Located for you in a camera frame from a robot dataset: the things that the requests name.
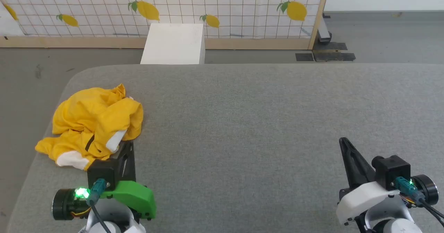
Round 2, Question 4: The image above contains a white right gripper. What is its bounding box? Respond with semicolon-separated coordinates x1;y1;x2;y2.
336;138;400;226

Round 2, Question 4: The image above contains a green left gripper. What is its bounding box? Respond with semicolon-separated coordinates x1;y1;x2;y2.
100;141;157;220

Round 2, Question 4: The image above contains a yellow garment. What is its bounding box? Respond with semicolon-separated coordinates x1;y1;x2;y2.
35;83;144;171

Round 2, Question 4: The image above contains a white box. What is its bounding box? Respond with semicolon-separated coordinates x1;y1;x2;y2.
140;23;206;65

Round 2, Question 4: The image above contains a grey metal screen foot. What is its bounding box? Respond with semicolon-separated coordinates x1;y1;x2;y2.
317;14;332;44

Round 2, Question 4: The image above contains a lemon print partition screen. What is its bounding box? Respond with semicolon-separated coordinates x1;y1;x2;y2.
0;0;331;50

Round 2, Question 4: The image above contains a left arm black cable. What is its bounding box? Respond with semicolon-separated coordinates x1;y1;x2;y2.
87;178;112;233

